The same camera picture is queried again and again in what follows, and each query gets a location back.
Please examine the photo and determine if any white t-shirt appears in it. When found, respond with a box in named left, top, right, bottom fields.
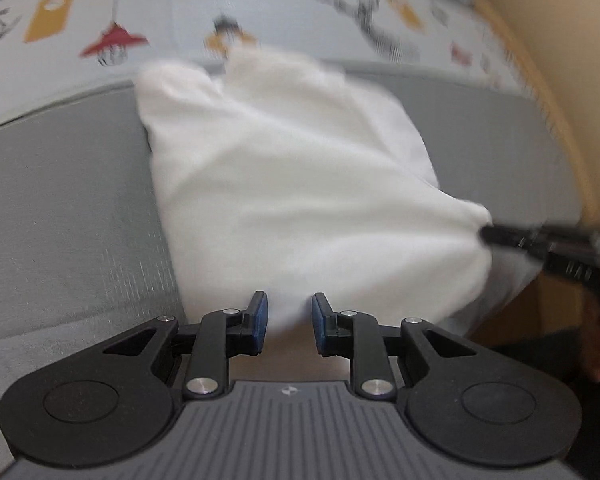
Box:
left=134, top=47, right=536, bottom=333

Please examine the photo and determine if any deer print bed sheet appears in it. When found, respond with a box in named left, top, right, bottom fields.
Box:
left=0, top=0, right=524, bottom=125

